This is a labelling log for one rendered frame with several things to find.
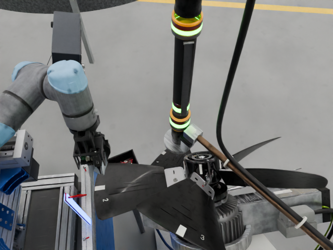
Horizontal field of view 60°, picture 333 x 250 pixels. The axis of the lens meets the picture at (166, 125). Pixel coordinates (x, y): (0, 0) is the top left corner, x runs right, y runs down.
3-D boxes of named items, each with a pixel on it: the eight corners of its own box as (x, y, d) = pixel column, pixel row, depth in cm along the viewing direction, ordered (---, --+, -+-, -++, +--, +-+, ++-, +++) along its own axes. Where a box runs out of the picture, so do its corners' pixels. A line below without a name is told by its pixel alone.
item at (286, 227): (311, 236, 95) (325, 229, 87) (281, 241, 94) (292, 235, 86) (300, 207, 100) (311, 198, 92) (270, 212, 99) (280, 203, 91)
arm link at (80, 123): (63, 100, 71) (96, 96, 71) (69, 115, 74) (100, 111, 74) (59, 120, 65) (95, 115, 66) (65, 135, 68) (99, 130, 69)
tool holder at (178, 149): (204, 146, 70) (209, 125, 61) (184, 165, 67) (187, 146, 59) (178, 123, 73) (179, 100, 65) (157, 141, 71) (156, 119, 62)
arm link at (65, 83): (61, 54, 65) (90, 61, 62) (74, 94, 72) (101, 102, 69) (34, 71, 60) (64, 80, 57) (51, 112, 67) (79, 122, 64)
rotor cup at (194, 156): (220, 181, 103) (216, 146, 101) (234, 197, 89) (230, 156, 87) (180, 187, 102) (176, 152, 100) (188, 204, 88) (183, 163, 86)
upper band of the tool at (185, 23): (207, 31, 42) (209, 14, 39) (186, 46, 40) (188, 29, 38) (185, 17, 43) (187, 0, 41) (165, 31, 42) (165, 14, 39)
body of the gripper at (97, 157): (78, 171, 75) (64, 138, 67) (80, 148, 81) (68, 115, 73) (107, 167, 75) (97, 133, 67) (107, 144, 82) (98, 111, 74)
